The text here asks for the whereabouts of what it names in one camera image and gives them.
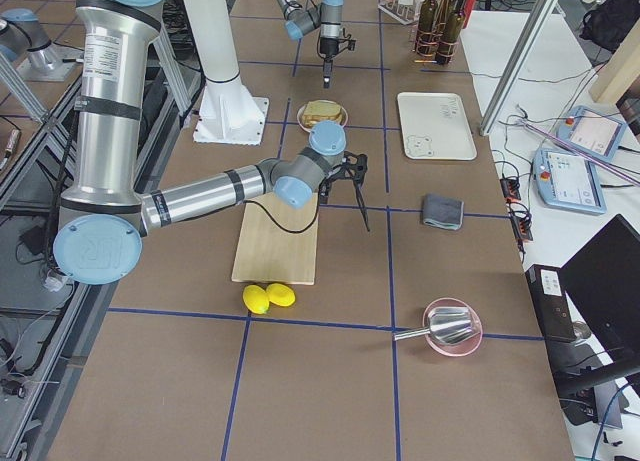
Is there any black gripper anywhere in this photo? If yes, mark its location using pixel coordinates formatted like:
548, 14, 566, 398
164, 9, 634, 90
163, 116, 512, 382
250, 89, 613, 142
317, 36, 356, 89
319, 151, 371, 232

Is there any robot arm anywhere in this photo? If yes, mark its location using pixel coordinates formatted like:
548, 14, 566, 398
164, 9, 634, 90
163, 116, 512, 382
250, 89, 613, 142
53, 0, 348, 285
1, 0, 356, 88

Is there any cream bear tray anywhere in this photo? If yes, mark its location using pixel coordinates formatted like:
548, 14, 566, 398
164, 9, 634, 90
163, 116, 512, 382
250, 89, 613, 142
397, 92, 477, 161

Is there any wooden cutting board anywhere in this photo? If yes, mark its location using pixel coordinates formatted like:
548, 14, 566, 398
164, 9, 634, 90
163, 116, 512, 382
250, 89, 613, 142
231, 193, 318, 285

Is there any grey folded cloth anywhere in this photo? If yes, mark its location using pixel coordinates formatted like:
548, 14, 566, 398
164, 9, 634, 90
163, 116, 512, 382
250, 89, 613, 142
421, 193, 464, 230

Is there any dark wine bottle upper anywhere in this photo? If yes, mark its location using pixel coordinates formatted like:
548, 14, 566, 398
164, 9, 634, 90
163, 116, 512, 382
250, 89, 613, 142
415, 0, 438, 57

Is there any dark wine bottle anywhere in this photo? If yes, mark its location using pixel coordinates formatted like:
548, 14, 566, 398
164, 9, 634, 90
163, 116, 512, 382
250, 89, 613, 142
415, 0, 438, 57
435, 0, 465, 65

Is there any upper yellow lemon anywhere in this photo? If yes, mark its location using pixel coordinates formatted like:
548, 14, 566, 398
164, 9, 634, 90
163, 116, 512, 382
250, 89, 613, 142
266, 283, 296, 307

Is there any yellow lemon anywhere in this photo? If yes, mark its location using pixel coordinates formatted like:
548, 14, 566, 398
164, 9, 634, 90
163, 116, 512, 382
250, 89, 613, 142
242, 285, 270, 315
266, 283, 296, 307

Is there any dark wine bottle lower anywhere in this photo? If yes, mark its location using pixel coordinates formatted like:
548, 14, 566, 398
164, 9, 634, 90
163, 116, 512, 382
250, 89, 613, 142
435, 0, 465, 65

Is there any lower yellow lemon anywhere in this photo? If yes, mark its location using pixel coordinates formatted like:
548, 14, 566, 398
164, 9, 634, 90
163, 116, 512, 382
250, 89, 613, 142
242, 285, 270, 315

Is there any metal scoop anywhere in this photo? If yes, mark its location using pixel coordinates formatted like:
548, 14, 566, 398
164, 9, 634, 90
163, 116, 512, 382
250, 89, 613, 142
393, 306, 479, 346

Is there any black power strip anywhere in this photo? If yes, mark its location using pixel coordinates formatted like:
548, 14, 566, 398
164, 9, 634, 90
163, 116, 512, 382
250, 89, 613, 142
500, 177, 533, 244

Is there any pink bowl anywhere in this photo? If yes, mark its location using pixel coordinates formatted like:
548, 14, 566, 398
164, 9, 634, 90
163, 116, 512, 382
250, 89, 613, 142
422, 297, 483, 357

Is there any near teach pendant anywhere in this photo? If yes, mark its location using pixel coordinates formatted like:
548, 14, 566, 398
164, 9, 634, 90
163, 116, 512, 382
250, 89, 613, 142
533, 148, 607, 215

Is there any teach pendant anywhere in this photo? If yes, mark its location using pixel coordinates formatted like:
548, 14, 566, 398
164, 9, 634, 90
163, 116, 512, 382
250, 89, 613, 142
533, 148, 607, 215
557, 105, 627, 161

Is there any black computer box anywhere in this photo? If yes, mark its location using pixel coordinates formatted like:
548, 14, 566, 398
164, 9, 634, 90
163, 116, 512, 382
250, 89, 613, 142
525, 264, 576, 343

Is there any far teach pendant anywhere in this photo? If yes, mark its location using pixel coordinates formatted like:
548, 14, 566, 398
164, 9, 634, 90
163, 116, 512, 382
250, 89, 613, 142
557, 105, 627, 161

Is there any black laptop monitor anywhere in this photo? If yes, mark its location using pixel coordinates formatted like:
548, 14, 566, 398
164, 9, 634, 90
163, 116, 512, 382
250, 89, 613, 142
556, 214, 639, 397

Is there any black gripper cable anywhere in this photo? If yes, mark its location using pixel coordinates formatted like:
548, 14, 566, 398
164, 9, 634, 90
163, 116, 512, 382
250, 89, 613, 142
247, 190, 322, 234

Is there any copper wire bottle rack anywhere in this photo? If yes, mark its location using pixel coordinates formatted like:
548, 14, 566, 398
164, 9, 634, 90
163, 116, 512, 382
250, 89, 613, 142
414, 0, 459, 65

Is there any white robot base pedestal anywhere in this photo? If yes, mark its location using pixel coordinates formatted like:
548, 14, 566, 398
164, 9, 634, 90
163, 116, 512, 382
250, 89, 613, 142
183, 0, 269, 145

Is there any aluminium frame post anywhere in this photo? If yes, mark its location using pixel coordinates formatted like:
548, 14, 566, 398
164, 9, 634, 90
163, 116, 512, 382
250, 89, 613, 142
479, 0, 559, 136

